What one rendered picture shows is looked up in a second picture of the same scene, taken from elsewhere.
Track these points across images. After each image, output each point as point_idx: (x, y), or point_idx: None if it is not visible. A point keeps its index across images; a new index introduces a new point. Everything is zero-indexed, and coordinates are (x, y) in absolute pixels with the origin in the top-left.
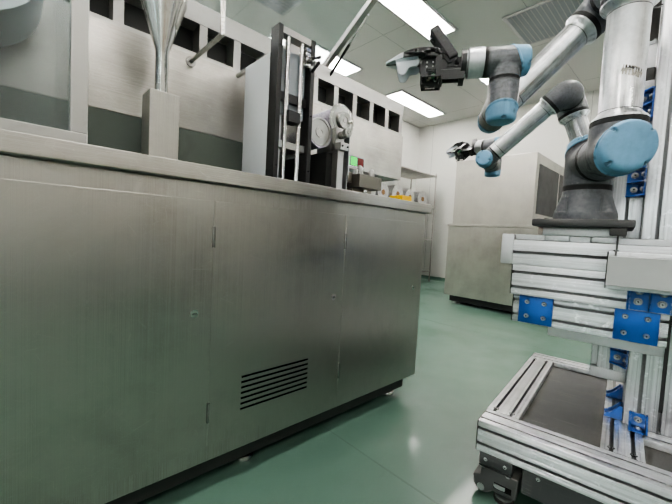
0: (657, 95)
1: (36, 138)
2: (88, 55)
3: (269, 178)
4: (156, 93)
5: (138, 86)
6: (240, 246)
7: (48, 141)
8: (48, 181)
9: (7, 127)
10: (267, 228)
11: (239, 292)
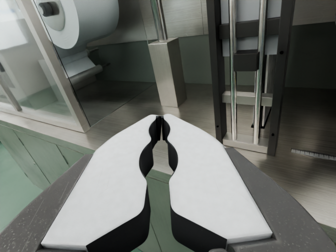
0: None
1: (60, 140)
2: (63, 88)
3: (158, 172)
4: (152, 47)
5: (182, 9)
6: (158, 201)
7: (62, 141)
8: (76, 150)
9: (65, 126)
10: None
11: (165, 223)
